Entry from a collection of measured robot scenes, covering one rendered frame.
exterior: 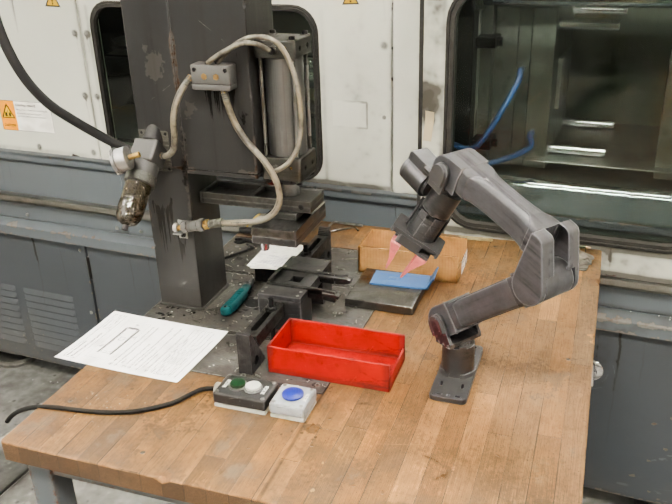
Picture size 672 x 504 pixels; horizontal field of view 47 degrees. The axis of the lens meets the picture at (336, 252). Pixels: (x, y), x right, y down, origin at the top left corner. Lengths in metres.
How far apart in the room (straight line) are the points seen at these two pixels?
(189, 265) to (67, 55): 1.16
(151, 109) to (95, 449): 0.70
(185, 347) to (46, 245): 1.46
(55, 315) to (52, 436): 1.72
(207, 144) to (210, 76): 0.16
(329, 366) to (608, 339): 1.02
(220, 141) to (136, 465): 0.66
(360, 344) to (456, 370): 0.21
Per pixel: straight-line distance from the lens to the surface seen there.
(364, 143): 2.26
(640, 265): 2.17
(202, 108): 1.63
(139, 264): 2.81
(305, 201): 1.62
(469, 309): 1.43
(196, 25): 1.60
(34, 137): 2.94
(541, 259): 1.24
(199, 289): 1.80
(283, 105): 1.58
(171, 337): 1.73
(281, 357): 1.54
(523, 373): 1.58
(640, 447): 2.48
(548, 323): 1.76
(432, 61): 2.09
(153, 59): 1.66
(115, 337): 1.77
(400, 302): 1.76
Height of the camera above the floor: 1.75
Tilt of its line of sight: 24 degrees down
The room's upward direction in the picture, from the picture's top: 2 degrees counter-clockwise
